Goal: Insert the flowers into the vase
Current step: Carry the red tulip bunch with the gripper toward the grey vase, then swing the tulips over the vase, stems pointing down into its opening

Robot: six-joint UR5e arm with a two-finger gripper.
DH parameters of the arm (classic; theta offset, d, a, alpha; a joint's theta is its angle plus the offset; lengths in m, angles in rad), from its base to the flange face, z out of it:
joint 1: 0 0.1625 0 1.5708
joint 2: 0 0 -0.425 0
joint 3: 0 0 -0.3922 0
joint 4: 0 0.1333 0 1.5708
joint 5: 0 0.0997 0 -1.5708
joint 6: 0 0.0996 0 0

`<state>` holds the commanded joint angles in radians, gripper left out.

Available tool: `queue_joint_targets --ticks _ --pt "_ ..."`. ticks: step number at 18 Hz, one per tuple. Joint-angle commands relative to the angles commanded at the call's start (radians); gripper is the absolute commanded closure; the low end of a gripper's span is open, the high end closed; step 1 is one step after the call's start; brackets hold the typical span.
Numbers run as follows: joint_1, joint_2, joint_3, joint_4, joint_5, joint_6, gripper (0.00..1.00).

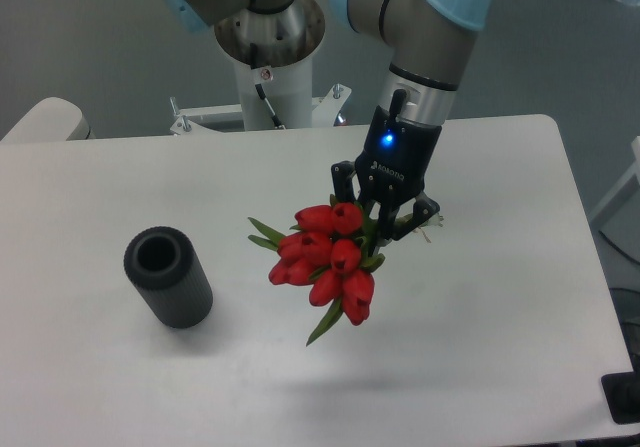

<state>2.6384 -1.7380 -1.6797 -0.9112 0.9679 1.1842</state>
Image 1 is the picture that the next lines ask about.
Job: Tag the white furniture leg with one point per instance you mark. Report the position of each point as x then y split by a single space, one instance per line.
620 193

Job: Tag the white chair armrest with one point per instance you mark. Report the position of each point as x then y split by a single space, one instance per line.
51 120

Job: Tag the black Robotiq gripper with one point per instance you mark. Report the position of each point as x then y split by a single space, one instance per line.
391 171

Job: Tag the red tulip bouquet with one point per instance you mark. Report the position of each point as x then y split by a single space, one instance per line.
332 249

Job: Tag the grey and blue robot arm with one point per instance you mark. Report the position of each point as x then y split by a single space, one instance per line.
271 44

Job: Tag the dark grey ribbed vase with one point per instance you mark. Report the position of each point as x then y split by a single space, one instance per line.
163 266

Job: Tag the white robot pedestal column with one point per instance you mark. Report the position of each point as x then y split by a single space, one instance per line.
272 97

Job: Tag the black device at table edge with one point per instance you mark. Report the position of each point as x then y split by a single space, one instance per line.
622 396

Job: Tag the white metal base frame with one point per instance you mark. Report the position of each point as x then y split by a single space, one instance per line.
326 112

